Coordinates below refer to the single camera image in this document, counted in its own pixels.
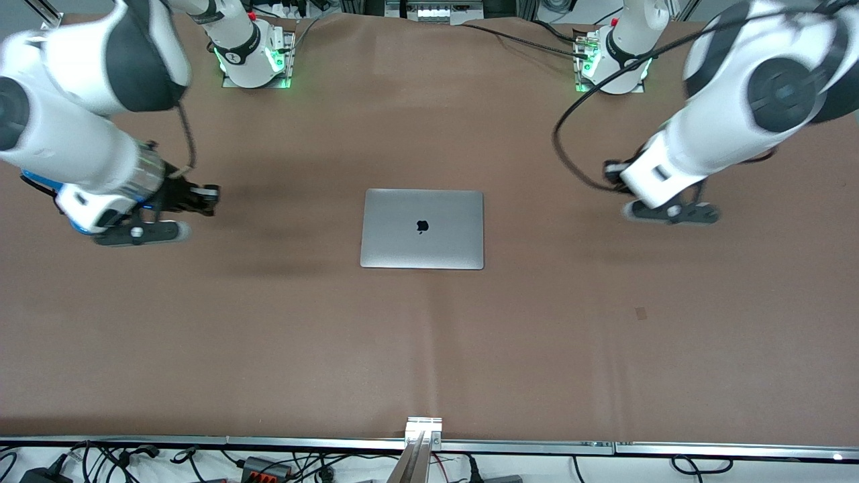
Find grey laptop computer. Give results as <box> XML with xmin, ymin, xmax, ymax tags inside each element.
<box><xmin>360</xmin><ymin>189</ymin><xmax>485</xmax><ymax>270</ymax></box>

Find blue desk lamp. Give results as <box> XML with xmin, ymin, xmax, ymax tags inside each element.
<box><xmin>20</xmin><ymin>171</ymin><xmax>145</xmax><ymax>235</ymax></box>

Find brown table mat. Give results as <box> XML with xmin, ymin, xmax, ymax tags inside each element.
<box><xmin>0</xmin><ymin>12</ymin><xmax>859</xmax><ymax>449</ymax></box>

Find metal control box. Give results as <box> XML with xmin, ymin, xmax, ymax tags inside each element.
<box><xmin>385</xmin><ymin>0</ymin><xmax>485</xmax><ymax>26</ymax></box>

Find grey orange connector box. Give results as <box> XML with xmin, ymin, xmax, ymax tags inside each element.
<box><xmin>240</xmin><ymin>456</ymin><xmax>294</xmax><ymax>481</ymax></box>

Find black power adapter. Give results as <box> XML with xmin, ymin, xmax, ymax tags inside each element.
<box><xmin>19</xmin><ymin>466</ymin><xmax>73</xmax><ymax>483</ymax></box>

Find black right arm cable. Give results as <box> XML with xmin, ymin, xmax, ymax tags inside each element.
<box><xmin>176</xmin><ymin>104</ymin><xmax>197</xmax><ymax>176</ymax></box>

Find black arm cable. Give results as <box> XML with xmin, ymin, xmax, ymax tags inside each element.
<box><xmin>552</xmin><ymin>0</ymin><xmax>833</xmax><ymax>194</ymax></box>
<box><xmin>176</xmin><ymin>104</ymin><xmax>197</xmax><ymax>176</ymax></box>

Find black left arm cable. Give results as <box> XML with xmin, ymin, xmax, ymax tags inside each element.
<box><xmin>552</xmin><ymin>0</ymin><xmax>833</xmax><ymax>194</ymax></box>

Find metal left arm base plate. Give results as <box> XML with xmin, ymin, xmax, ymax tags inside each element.
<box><xmin>574</xmin><ymin>27</ymin><xmax>646</xmax><ymax>95</ymax></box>

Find thin black table cable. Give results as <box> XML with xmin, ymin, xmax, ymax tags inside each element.
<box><xmin>534</xmin><ymin>19</ymin><xmax>579</xmax><ymax>42</ymax></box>

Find black braided table cable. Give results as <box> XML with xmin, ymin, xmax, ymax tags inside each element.
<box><xmin>463</xmin><ymin>23</ymin><xmax>588</xmax><ymax>60</ymax></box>

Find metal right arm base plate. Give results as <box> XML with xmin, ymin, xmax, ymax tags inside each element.
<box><xmin>221</xmin><ymin>27</ymin><xmax>297</xmax><ymax>90</ymax></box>

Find grey table cable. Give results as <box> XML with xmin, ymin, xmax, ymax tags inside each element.
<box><xmin>293</xmin><ymin>13</ymin><xmax>326</xmax><ymax>51</ymax></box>

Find aluminium frame profile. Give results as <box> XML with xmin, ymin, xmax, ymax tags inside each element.
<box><xmin>27</xmin><ymin>0</ymin><xmax>64</xmax><ymax>31</ymax></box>

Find aluminium table edge rail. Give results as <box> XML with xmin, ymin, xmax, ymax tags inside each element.
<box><xmin>0</xmin><ymin>436</ymin><xmax>859</xmax><ymax>462</ymax></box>

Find black cable loop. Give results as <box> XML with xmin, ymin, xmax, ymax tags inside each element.
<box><xmin>671</xmin><ymin>455</ymin><xmax>734</xmax><ymax>478</ymax></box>

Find aluminium camera post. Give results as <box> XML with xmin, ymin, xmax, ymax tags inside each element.
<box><xmin>386</xmin><ymin>416</ymin><xmax>444</xmax><ymax>483</ymax></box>

